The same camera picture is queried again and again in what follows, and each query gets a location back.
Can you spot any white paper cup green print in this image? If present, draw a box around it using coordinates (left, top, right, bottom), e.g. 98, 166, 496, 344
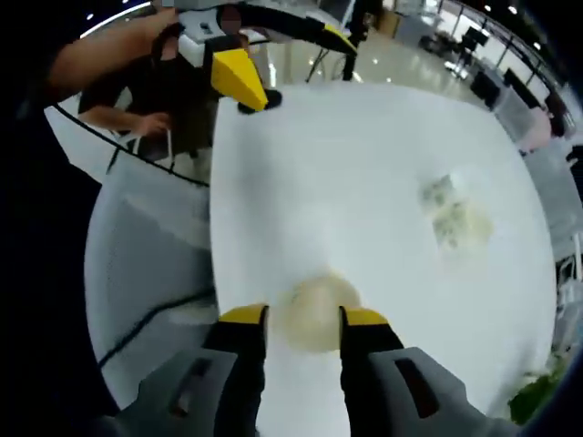
277, 271, 364, 357

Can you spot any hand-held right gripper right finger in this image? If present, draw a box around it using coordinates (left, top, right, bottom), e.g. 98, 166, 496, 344
339, 305, 521, 437

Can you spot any dark tablet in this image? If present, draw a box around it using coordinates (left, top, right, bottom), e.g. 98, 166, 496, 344
136, 128, 178, 164

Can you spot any green potted plant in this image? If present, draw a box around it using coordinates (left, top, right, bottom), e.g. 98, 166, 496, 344
507, 354, 573, 427

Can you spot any cluster of white paper cups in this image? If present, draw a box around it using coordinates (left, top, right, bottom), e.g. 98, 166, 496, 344
417, 172, 496, 268

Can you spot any small black device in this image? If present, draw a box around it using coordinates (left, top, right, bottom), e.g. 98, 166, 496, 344
236, 89, 284, 116

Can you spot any black cable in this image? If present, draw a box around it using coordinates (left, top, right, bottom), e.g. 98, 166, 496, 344
97, 286, 216, 368
44, 102, 211, 188

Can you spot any brown cardboard box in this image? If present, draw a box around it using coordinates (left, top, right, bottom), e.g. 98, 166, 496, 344
376, 7, 403, 36

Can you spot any grey mesh office chair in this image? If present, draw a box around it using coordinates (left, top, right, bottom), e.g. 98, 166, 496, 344
84, 157, 220, 401

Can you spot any small black cabinet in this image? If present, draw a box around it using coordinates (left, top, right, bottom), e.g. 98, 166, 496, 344
471, 70, 502, 109

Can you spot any short ceiling light strip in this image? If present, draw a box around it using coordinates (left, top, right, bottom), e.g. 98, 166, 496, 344
80, 2, 154, 40

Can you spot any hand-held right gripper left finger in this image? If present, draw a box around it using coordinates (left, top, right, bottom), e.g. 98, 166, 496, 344
90, 303, 271, 437

